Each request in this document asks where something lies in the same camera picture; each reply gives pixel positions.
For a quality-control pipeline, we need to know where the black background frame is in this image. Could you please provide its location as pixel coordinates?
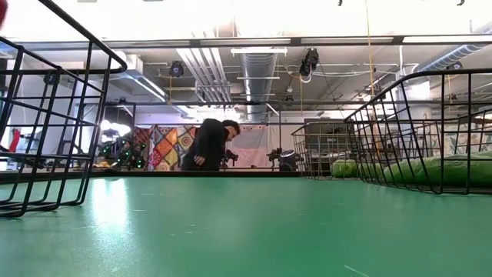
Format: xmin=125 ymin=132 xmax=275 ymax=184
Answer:
xmin=101 ymin=100 xmax=284 ymax=172

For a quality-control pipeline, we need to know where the robot with green lights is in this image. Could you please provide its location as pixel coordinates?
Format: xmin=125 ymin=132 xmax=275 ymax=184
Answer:
xmin=98 ymin=128 xmax=147 ymax=170

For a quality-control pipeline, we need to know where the silver wire basket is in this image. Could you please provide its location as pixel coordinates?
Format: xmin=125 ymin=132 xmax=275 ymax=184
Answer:
xmin=291 ymin=121 xmax=357 ymax=181

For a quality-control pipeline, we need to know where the person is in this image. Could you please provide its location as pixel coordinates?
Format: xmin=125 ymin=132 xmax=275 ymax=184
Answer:
xmin=180 ymin=118 xmax=241 ymax=172

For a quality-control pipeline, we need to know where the silver ventilation duct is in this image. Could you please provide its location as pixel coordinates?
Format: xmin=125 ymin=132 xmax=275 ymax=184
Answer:
xmin=240 ymin=52 xmax=278 ymax=123

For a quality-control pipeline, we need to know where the yellow hanging cord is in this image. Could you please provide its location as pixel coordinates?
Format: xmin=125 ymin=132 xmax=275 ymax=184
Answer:
xmin=364 ymin=0 xmax=376 ymax=93

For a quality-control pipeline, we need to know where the black wire basket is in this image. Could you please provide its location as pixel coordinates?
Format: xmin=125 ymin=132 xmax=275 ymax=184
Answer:
xmin=0 ymin=0 xmax=128 ymax=219
xmin=343 ymin=68 xmax=492 ymax=195

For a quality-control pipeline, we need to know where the black hanging camera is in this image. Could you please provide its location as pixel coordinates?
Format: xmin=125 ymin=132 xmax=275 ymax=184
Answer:
xmin=298 ymin=48 xmax=320 ymax=84

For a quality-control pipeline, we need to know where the colourful patchwork quilt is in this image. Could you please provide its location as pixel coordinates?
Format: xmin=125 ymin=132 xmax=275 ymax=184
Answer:
xmin=132 ymin=125 xmax=199 ymax=172

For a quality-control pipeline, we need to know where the floral patterned cloth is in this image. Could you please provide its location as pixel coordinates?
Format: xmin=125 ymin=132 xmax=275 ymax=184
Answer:
xmin=430 ymin=122 xmax=492 ymax=157

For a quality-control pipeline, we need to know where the grey ribbed duct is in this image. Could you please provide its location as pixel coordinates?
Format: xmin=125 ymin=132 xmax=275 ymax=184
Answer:
xmin=417 ymin=21 xmax=492 ymax=73

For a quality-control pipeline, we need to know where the green plastic cucumber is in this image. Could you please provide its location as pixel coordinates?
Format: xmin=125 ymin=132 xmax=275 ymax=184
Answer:
xmin=384 ymin=151 xmax=492 ymax=189

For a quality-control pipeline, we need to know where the overhead rig beam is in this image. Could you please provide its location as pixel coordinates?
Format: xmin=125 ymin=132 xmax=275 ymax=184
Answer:
xmin=0 ymin=34 xmax=492 ymax=50

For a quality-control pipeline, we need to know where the pink cloth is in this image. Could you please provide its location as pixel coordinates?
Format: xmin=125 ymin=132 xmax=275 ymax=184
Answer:
xmin=230 ymin=125 xmax=272 ymax=169

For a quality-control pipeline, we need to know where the black cylinder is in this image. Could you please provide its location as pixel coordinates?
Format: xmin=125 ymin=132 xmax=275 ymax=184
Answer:
xmin=278 ymin=149 xmax=299 ymax=172

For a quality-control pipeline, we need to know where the white fluorescent light fixture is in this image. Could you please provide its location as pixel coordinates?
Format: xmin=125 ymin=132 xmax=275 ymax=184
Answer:
xmin=230 ymin=46 xmax=288 ymax=57

